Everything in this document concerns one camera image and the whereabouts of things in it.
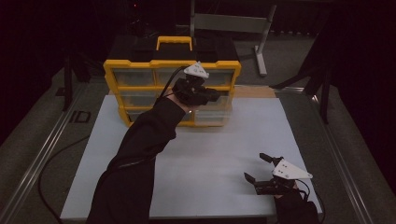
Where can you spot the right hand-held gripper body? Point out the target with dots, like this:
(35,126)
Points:
(288,172)

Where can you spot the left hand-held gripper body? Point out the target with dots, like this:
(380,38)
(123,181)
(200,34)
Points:
(191,91)

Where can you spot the clear pull-out plastic drawer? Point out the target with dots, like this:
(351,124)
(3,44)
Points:
(211,116)

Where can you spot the yellow black drawer organizer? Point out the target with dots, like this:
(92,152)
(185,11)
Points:
(174,49)

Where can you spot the person's left hand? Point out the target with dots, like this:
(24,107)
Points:
(180,102)

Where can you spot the person's right hand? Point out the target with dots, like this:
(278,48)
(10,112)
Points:
(288,197)

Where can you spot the wooden board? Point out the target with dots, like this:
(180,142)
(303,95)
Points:
(253,92)

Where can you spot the grid of clear drawers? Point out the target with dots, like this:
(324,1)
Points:
(134,77)

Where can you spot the grey metal stand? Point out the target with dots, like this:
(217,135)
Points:
(230,23)

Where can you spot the black tripod stand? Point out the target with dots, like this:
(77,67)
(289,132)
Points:
(325,99)

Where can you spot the aluminium floor rail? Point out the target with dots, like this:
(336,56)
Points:
(37,165)
(342,174)

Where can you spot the black post stand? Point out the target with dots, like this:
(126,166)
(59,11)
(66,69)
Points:
(67,90)

